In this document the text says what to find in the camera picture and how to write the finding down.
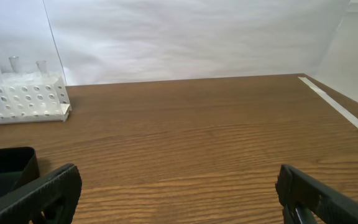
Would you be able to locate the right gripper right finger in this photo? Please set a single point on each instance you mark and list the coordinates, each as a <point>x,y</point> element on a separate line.
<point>322,202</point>

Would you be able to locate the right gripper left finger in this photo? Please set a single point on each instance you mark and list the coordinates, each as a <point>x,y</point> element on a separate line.
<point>42,193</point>

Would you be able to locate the black tray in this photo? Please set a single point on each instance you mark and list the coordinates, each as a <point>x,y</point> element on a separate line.
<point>2,168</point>

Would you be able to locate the white test tube rack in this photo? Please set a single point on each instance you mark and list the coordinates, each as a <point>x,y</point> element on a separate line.
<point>26,99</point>

